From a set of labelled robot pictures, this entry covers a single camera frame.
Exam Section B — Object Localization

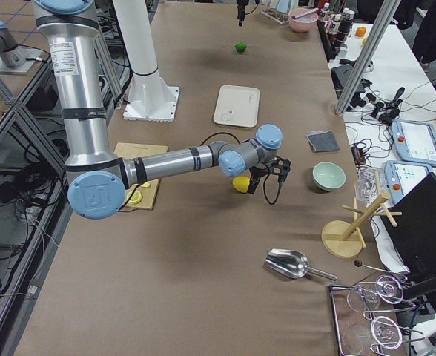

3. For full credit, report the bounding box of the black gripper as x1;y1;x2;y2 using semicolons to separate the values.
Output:
248;165;271;194
236;0;248;26

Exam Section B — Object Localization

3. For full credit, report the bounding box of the yellow lemon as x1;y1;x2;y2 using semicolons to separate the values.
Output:
232;176;250;194

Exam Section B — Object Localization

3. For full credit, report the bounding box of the green lime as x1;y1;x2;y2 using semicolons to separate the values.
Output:
234;42;247;53

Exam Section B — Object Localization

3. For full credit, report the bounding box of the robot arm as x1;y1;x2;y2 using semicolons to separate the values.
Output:
33;1;283;220
0;1;158;79

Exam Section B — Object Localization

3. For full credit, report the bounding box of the white rabbit tray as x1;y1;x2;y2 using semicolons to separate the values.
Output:
213;85;260;128

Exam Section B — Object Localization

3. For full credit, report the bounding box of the pink bowl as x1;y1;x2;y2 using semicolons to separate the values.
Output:
288;7;319;33

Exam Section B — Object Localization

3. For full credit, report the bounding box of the mint green bowl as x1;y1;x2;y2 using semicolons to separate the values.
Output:
312;162;346;191

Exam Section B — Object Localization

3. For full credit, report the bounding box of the grey folded cloth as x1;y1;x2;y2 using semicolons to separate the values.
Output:
306;131;340;153

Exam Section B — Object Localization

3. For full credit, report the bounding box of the metal scoop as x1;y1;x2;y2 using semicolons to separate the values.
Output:
265;248;337;281

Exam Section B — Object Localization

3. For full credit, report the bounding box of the wooden mug tree stand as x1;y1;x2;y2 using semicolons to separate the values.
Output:
321;191;403;259

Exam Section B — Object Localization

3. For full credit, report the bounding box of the clear plastic container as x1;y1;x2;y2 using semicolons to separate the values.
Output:
355;167;388;205

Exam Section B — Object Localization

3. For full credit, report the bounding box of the bamboo cutting board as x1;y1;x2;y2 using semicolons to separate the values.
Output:
114;142;168;212

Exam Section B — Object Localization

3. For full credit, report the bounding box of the lower lemon slice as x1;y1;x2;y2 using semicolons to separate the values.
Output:
125;190;143;206

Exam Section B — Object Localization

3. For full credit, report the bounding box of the orange fruit on desk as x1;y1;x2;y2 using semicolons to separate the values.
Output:
355;26;366;38

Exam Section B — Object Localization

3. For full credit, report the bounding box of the lower teach pendant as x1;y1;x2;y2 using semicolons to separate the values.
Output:
384;160;432;204

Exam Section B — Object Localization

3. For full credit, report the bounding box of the teach pendant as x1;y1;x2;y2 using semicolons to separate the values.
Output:
391;119;436;167
384;160;432;204

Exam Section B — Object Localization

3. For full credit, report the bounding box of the upper teach pendant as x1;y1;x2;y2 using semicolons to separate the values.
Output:
391;119;436;167

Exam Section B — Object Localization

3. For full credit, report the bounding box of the black monitor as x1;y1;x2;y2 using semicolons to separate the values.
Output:
385;173;436;277

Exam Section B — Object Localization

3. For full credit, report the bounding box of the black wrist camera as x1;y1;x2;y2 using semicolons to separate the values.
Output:
269;156;291;185

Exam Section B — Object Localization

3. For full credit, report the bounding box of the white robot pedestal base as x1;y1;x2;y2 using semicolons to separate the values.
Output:
113;0;180;122

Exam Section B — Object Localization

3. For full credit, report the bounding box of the aluminium frame post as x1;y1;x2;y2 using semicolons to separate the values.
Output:
335;0;400;116

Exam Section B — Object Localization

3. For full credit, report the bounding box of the wire glass rack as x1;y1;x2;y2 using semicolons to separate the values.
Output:
328;272;435;355

